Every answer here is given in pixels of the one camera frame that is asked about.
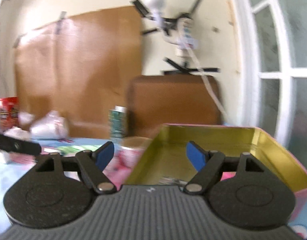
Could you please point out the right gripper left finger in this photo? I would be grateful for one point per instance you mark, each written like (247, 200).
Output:
(92, 165)

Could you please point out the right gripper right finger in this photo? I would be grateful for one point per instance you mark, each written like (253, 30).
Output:
(208, 165)

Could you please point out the white tissue pack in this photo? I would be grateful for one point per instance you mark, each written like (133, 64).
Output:
(18, 133)

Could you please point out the red snack box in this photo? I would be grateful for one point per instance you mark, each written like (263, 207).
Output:
(8, 113)

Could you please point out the green drink carton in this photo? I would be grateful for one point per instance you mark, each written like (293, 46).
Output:
(118, 123)

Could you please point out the bagged white paper cups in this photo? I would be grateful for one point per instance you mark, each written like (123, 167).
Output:
(52, 126)

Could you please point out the brown wood board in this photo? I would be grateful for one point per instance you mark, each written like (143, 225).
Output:
(81, 67)

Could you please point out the white power strip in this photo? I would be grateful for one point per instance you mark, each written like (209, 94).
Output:
(185, 39)

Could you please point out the white light bulb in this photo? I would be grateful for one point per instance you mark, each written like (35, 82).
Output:
(156, 10)

